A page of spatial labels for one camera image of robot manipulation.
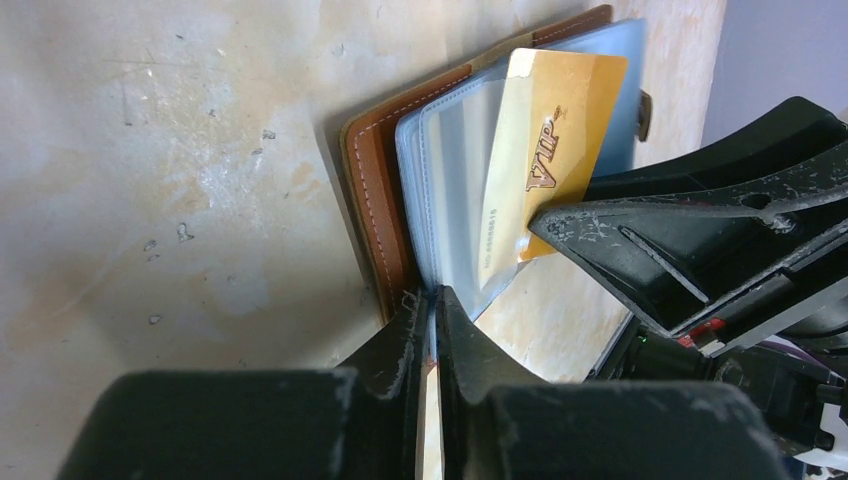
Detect gold credit card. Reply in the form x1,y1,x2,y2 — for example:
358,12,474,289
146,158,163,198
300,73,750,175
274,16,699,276
477,48,628,286

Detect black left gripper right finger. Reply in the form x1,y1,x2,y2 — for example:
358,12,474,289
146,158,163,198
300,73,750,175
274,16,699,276
434,286,787,479

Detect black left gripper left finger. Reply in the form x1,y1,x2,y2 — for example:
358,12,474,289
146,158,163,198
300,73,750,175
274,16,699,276
58,290,428,479

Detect brown leather card holder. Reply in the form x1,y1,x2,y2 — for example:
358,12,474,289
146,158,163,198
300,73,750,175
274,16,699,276
340,5,650,322

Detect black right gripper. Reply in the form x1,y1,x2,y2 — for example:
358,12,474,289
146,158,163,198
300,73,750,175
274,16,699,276
530,97,847,458

